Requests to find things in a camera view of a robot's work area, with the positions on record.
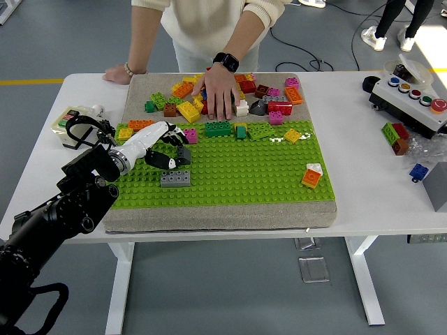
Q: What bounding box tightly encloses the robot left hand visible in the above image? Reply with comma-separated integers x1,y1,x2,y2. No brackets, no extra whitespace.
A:
122,121,190,172

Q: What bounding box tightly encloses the person's left hand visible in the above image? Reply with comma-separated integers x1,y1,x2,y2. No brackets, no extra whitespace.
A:
191,62,242,122

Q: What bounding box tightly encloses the person's right hand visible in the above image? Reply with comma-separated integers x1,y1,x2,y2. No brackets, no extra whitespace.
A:
102,64,131,85

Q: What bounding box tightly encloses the dark grey 2x2 brick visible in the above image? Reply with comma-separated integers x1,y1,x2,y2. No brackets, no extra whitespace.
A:
175,145,192,165

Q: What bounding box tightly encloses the light grey 2x4 brick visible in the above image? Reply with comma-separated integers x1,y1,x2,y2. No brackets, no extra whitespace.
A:
160,170,192,188

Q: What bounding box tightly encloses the large yellow brick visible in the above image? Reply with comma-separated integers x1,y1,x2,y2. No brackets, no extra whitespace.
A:
176,100,203,123

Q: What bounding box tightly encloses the dark green 2x4 brick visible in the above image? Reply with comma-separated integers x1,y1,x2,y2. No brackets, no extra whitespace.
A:
204,121,233,138

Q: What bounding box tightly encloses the dark grey slope brick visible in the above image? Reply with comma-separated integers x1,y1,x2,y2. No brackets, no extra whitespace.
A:
249,99,268,116

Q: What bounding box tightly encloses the light green 2x4 brick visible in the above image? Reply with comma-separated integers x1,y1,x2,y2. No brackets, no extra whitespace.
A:
246,122,277,141

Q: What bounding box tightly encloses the green baseplate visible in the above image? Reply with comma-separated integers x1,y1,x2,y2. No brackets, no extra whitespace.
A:
104,119,332,209

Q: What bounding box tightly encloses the orange 2x2 brick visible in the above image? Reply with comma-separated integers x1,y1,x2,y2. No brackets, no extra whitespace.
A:
300,167,321,189

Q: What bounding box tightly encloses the green brick with circles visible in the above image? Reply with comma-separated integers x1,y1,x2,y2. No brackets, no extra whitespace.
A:
381,122,400,144

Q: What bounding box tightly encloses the black wristwatch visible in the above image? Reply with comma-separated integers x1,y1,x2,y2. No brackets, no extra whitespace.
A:
212,52,240,73

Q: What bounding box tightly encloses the black gear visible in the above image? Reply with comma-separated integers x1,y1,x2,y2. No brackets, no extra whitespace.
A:
96,120,116,142

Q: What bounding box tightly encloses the person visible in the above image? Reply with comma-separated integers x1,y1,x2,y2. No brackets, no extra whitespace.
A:
360,0,436,52
131,0,286,74

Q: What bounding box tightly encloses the white table leg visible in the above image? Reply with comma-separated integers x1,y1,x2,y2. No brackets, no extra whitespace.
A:
344,235,386,327
104,241,136,335

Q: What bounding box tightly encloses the black tape roll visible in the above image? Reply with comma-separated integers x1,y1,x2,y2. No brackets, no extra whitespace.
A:
362,75,382,94

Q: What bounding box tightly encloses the small clear floor plate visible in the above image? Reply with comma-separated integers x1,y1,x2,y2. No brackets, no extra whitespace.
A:
294,237,317,251

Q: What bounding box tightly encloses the white button control box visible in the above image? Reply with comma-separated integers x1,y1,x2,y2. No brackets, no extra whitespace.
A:
369,75,447,140

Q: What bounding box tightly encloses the clear round container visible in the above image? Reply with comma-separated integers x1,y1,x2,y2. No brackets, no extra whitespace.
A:
383,54,434,88

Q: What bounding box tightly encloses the clear plastic bag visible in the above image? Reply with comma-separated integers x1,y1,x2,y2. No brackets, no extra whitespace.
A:
404,131,447,168

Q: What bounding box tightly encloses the grey box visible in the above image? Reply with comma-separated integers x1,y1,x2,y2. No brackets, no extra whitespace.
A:
421,160,447,213

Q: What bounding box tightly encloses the table control panel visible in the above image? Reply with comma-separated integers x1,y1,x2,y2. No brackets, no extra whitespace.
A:
406,232,447,244

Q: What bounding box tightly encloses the cream switch box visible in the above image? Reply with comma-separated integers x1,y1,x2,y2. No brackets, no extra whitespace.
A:
50,105,94,151

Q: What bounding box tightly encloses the white furniture frame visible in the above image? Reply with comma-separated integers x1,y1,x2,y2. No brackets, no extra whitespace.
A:
0,0,18,26

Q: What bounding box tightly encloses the blue brick keychain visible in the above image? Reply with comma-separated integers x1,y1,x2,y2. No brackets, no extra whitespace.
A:
409,163,430,183

